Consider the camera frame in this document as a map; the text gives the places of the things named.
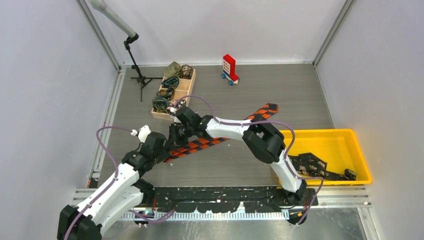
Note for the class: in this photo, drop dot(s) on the brown floral rolled tie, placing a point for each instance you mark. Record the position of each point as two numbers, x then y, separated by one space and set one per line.
186 71

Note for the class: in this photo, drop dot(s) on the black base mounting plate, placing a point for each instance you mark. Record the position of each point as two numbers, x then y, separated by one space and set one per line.
254 199

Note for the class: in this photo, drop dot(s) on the black microphone stand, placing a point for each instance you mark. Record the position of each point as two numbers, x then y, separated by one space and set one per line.
140 78

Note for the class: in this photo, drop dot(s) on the dark green rolled tie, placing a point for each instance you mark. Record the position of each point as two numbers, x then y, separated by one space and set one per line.
166 93

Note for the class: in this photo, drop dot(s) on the yellow plastic bin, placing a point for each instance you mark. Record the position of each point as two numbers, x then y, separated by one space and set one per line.
339 148

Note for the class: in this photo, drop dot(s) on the wooden compartment tray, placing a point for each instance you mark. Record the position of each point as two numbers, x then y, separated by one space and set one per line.
184 88

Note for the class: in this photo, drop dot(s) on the red toy block car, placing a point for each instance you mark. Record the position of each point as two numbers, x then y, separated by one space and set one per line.
229 70

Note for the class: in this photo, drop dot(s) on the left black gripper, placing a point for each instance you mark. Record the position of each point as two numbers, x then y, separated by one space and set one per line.
164 154

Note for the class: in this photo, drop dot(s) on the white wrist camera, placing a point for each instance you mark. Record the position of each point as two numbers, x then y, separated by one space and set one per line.
172 111
142 133

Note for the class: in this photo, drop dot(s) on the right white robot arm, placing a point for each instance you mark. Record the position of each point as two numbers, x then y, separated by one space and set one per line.
262 138

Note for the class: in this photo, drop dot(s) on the orange navy striped tie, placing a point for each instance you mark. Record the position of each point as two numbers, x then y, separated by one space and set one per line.
266 111

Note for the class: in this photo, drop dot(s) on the teal navy rolled tie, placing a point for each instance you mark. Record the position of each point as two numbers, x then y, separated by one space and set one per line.
170 83

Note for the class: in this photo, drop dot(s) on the navy yellow rolled tie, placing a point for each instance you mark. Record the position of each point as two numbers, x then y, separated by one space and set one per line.
160 104

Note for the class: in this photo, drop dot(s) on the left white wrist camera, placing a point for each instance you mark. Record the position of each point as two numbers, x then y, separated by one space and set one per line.
142 133

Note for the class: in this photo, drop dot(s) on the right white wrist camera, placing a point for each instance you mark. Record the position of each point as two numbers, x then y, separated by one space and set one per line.
172 111

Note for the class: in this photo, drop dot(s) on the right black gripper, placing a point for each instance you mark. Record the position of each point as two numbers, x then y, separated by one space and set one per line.
173 137

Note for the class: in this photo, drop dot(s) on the black pink floral rolled tie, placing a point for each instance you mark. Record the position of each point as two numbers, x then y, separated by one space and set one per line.
176 104

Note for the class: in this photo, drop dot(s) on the olive green rolled tie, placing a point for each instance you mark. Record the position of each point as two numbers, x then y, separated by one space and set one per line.
173 70

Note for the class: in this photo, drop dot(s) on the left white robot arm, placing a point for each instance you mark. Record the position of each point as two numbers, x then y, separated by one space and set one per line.
123 190

